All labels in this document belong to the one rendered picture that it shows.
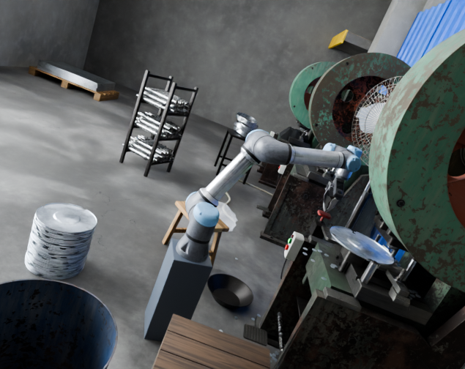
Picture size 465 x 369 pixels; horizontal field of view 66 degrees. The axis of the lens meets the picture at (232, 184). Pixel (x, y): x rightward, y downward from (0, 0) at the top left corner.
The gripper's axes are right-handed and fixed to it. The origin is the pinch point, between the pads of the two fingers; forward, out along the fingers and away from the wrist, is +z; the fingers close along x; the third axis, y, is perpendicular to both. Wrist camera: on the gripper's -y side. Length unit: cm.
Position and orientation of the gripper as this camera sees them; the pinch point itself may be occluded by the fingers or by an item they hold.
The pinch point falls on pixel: (326, 210)
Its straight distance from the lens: 194.1
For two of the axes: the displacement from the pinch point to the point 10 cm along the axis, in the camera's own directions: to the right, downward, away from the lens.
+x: -9.3, -3.7, -0.3
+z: -3.6, 8.9, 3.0
